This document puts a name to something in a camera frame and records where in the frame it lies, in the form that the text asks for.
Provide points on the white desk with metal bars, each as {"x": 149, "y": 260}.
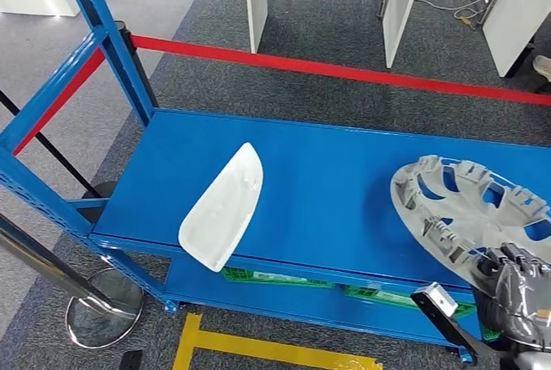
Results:
{"x": 402, "y": 8}

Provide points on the yellow floor tape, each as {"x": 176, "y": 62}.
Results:
{"x": 258, "y": 349}

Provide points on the red barrier belt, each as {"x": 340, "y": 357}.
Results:
{"x": 64, "y": 96}
{"x": 301, "y": 64}

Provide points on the thin black stand, round base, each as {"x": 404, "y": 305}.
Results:
{"x": 100, "y": 203}

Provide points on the blue metal shelf rack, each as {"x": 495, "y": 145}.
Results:
{"x": 323, "y": 196}

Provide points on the person's pale shoe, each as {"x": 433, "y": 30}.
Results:
{"x": 543, "y": 66}

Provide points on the white plastic cover part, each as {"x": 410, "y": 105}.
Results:
{"x": 223, "y": 213}

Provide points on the chrome stanchion with round base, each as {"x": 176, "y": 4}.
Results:
{"x": 103, "y": 313}

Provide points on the black stanchion post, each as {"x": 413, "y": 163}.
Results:
{"x": 142, "y": 77}

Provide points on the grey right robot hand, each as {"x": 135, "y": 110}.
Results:
{"x": 521, "y": 293}

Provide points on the white desk with metal frame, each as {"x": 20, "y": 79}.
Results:
{"x": 516, "y": 14}

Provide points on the grey plastic wheel hubcap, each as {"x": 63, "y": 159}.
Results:
{"x": 469, "y": 208}

